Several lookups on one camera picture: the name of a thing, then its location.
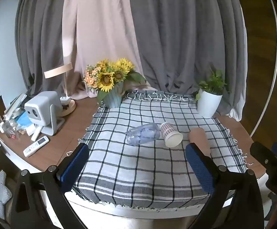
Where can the ribbed blue-green vase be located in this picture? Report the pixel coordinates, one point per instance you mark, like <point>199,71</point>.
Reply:
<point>113,97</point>

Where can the blue packet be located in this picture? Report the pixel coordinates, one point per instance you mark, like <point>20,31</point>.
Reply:
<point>24,121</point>

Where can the checked grey white cloth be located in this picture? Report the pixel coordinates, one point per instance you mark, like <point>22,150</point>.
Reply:
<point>138,171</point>

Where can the striped cushion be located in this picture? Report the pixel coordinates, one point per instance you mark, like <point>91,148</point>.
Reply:
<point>0,193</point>

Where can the white charger plug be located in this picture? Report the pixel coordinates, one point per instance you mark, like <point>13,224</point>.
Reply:
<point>65,99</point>

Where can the white projector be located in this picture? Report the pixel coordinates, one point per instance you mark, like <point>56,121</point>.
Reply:
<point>42,109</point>

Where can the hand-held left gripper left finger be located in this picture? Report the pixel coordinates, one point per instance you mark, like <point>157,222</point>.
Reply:
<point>74,165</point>

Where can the clear plastic cup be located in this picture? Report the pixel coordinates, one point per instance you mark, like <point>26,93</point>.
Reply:
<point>142,133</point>

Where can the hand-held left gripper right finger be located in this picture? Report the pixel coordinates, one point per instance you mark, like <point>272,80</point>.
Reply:
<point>199,168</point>

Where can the white curved frame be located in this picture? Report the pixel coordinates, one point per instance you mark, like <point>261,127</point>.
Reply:
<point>275,52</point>

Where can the stack of books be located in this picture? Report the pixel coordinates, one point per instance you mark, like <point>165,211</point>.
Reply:
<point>14,106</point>

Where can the white remote control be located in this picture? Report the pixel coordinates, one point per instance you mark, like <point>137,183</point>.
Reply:
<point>36,146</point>

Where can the sunflower bouquet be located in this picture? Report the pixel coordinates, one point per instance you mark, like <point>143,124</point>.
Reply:
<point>109,75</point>

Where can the slim white remote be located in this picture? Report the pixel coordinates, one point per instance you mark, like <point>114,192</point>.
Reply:
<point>36,133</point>

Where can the grey curtain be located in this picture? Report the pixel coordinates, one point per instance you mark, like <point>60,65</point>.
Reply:
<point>40,40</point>
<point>188,40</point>

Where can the white printed paper cup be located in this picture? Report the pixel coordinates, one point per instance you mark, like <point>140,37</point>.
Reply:
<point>170,134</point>

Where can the round wooden tray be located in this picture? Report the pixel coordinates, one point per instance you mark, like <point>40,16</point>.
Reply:
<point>69,111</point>

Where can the white plant pot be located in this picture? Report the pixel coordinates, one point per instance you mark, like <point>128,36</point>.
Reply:
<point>208,105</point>

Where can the pink curtain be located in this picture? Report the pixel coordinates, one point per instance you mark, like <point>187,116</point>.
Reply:
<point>98,28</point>

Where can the small glass bottle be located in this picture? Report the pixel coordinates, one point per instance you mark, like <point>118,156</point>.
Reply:
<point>9,130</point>

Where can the green leafy plant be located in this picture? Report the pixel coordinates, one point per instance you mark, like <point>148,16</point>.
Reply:
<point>212,83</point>

